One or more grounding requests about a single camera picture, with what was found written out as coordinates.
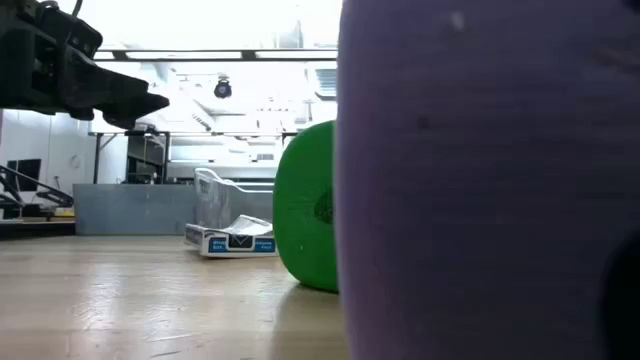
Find black computer monitor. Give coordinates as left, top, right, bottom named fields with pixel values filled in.
left=5, top=158, right=43, bottom=193

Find clear plastic bin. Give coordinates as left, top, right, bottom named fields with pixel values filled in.
left=193, top=167, right=275, bottom=232

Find green foam die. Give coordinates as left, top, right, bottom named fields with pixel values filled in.
left=272, top=119, right=339, bottom=294

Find black background equipment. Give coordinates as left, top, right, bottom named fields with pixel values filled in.
left=0, top=164, right=75, bottom=221

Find black aluminium table frame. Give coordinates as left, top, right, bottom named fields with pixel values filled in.
left=0, top=219, right=77, bottom=240

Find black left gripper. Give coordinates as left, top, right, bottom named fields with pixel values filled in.
left=0, top=0, right=171, bottom=130

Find metal overhead rail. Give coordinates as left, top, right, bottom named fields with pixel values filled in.
left=93, top=47, right=339, bottom=63

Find white card box blue labels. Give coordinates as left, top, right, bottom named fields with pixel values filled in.
left=184, top=214, right=280, bottom=259

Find purple foam die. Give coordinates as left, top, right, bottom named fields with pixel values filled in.
left=334, top=0, right=640, bottom=360

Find round black hanging camera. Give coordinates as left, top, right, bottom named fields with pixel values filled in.
left=213, top=75, right=233, bottom=100

